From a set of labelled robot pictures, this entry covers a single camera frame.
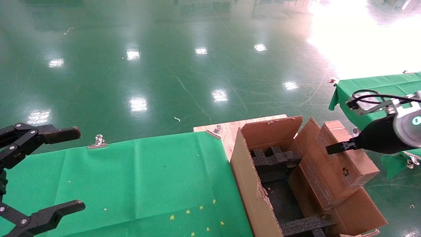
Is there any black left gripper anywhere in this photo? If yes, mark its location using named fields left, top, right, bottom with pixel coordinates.
left=0, top=123, right=86, bottom=237

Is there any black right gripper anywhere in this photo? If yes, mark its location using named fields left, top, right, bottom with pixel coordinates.
left=326, top=115, right=403, bottom=155

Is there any small brown cardboard box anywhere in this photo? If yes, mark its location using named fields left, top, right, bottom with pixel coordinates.
left=289, top=117, right=381, bottom=210

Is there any large open brown carton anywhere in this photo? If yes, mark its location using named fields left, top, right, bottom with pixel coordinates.
left=230, top=115, right=388, bottom=237

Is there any large green table cloth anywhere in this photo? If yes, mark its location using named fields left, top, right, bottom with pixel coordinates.
left=0, top=131, right=254, bottom=237

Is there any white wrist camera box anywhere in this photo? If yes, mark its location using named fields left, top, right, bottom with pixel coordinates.
left=347, top=93, right=379, bottom=116

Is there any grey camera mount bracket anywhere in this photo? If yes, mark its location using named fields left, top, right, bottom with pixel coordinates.
left=368, top=94, right=421, bottom=115

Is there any black camera cable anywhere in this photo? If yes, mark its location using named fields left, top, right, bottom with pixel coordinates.
left=348, top=90, right=421, bottom=110

